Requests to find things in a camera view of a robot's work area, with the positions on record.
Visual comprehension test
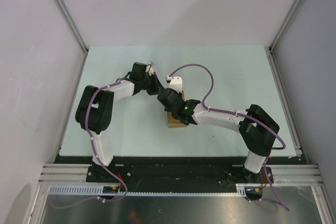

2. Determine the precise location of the brown cardboard express box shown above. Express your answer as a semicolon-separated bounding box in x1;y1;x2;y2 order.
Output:
164;91;186;128

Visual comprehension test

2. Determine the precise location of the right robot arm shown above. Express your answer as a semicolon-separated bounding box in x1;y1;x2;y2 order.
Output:
157;88;280;183

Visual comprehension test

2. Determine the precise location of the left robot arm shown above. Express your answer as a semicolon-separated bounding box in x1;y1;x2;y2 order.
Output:
75;61;163;182

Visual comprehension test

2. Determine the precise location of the aluminium crossbar profile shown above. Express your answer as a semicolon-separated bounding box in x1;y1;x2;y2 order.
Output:
38;164;324;186

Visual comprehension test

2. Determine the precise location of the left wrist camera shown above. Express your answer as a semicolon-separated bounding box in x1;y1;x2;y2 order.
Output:
145;61;154;76

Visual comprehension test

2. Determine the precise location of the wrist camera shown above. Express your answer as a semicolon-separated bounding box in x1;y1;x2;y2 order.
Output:
145;61;154;76
165;76;183;93

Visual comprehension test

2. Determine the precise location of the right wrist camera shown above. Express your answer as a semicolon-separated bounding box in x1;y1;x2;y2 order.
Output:
165;76;183;93

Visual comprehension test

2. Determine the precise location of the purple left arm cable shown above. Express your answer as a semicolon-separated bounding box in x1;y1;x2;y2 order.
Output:
49;77;132;210

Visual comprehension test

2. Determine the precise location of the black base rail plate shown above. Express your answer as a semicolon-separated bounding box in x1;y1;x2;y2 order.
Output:
55;155;307;194

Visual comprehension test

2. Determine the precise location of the grey slotted cable duct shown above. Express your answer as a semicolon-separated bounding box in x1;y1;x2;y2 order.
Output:
48;184;249;198

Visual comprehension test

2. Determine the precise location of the left aluminium frame post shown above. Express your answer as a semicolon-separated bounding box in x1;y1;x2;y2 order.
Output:
38;0;89;53

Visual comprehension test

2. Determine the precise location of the aluminium frame post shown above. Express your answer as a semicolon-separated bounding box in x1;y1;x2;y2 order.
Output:
38;0;89;53
269;0;320;51

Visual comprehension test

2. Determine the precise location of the right aluminium frame post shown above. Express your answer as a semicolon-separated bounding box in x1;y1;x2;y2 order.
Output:
269;0;320;51

